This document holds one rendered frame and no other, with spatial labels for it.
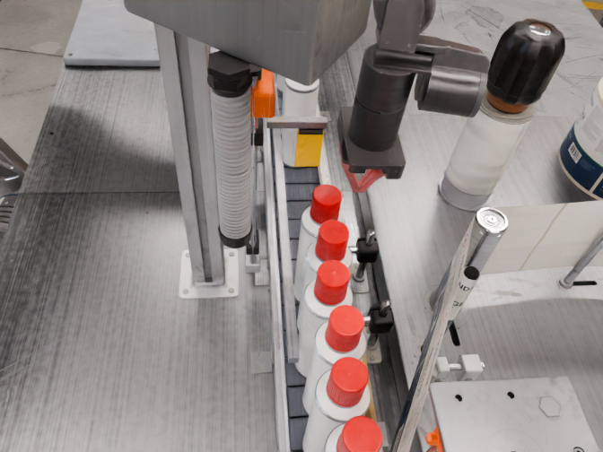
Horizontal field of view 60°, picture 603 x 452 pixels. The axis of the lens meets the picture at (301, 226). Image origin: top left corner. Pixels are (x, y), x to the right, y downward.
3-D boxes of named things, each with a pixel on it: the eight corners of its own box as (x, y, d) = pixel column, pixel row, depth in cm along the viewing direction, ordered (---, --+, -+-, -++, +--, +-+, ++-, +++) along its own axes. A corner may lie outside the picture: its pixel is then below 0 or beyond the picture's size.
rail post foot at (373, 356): (382, 363, 73) (383, 361, 72) (363, 363, 73) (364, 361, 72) (376, 327, 77) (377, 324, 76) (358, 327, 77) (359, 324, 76)
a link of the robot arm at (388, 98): (366, 30, 55) (363, 61, 51) (432, 39, 55) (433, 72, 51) (355, 84, 60) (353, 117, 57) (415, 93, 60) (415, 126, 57)
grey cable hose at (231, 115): (253, 250, 54) (254, 75, 37) (218, 250, 53) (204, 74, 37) (252, 223, 56) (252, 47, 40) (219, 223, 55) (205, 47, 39)
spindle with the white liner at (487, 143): (498, 211, 86) (588, 49, 63) (445, 212, 85) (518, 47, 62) (482, 171, 92) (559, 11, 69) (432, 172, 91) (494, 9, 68)
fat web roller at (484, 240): (465, 317, 73) (518, 234, 59) (433, 318, 73) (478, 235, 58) (456, 289, 76) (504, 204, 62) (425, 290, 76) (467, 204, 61)
